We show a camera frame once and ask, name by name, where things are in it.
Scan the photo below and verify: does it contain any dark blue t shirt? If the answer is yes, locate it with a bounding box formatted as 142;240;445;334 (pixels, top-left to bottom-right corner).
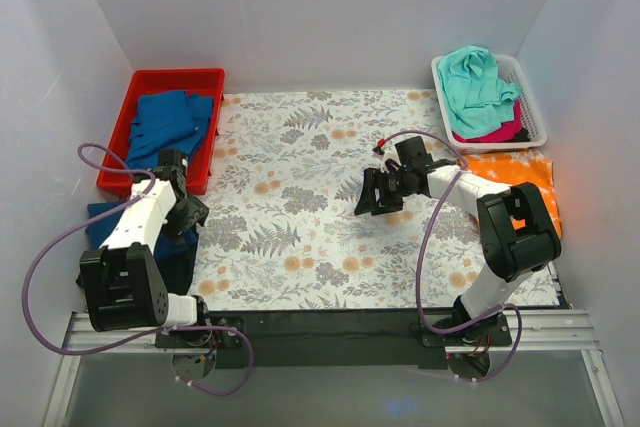
85;201;199;262

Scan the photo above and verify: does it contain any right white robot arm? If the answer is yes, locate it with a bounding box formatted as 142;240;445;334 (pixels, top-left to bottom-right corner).
354;135;561;345

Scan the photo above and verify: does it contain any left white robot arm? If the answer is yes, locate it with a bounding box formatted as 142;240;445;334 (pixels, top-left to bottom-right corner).
80;149;213;347

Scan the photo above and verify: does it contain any black folded shirt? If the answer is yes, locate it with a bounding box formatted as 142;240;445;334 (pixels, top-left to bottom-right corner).
75;241;199;298

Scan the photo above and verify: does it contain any blue shirt in red bin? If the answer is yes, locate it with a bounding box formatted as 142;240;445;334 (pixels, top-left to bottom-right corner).
125;90;215;169

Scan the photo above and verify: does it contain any floral table mat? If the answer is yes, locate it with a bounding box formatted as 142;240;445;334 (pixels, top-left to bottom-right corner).
94;89;561;312

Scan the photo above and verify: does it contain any red plastic bin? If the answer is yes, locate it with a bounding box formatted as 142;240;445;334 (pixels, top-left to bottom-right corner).
97;68;225;199

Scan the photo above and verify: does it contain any teal t shirt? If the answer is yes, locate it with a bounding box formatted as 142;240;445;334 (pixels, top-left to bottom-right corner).
436;46;521;140

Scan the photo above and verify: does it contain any magenta shirt in basket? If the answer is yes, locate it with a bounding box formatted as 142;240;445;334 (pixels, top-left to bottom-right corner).
465;100;523;143

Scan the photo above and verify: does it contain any orange tie-dye folded shirt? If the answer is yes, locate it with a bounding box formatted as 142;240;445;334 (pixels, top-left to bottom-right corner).
465;149;562;238

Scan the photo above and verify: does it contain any white plastic basket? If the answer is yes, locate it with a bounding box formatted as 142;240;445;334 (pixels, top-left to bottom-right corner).
431;54;547;155

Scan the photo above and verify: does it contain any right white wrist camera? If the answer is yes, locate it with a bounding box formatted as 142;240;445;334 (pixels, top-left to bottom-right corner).
373;139;401;173

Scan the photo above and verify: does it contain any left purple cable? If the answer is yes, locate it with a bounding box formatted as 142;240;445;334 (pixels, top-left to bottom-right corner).
21;143;255;397

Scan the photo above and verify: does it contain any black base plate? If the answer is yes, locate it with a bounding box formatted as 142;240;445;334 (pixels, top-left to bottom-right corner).
154;307;514;371

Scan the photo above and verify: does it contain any aluminium mounting rail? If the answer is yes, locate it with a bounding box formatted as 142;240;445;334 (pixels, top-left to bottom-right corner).
45;309;623;426

